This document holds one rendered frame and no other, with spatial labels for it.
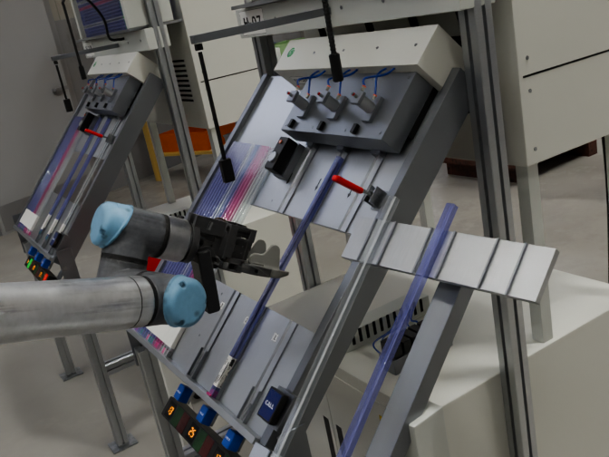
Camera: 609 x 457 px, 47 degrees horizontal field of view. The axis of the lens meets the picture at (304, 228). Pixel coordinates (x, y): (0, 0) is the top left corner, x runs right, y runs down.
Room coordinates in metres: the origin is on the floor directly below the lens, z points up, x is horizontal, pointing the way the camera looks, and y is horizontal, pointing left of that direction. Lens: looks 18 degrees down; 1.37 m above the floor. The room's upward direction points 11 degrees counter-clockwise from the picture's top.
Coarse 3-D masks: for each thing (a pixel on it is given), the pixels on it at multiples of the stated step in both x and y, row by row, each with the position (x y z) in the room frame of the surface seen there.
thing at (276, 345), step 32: (224, 288) 1.36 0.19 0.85; (224, 320) 1.29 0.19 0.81; (288, 320) 1.14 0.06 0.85; (192, 352) 1.31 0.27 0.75; (224, 352) 1.23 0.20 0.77; (256, 352) 1.15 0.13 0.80; (288, 352) 1.09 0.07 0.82; (224, 384) 1.15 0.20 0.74; (256, 384) 1.09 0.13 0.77; (256, 416) 1.04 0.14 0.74
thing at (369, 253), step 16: (384, 208) 1.01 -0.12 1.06; (384, 224) 0.99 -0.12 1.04; (368, 256) 0.96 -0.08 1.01; (352, 288) 0.94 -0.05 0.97; (352, 304) 0.94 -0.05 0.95; (336, 320) 0.92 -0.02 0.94; (336, 336) 0.91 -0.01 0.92; (320, 352) 0.90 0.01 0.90; (320, 368) 0.89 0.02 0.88; (304, 384) 0.88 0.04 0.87; (304, 400) 0.87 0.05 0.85; (288, 432) 0.85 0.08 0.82
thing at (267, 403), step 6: (270, 390) 0.99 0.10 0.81; (270, 396) 0.98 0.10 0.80; (276, 396) 0.97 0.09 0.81; (264, 402) 0.99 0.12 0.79; (270, 402) 0.97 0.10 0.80; (276, 402) 0.96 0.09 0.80; (264, 408) 0.98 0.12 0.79; (270, 408) 0.97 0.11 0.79; (264, 414) 0.97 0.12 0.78; (270, 414) 0.96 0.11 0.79
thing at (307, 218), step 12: (336, 156) 1.33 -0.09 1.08; (336, 168) 1.31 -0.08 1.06; (324, 180) 1.31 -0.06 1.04; (324, 192) 1.30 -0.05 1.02; (312, 204) 1.29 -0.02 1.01; (312, 216) 1.28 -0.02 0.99; (300, 228) 1.27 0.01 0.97; (300, 240) 1.26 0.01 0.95; (288, 252) 1.25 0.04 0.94; (264, 300) 1.21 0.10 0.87; (252, 312) 1.21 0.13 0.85; (252, 324) 1.20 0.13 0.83; (240, 336) 1.19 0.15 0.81; (240, 348) 1.18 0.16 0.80
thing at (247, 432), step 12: (156, 348) 1.40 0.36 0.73; (168, 360) 1.32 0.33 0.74; (180, 372) 1.26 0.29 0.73; (192, 384) 1.20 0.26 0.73; (204, 396) 1.15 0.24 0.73; (216, 408) 1.10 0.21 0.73; (228, 420) 1.06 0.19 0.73; (240, 420) 1.06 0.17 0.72; (240, 432) 1.02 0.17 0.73; (252, 432) 1.01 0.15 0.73
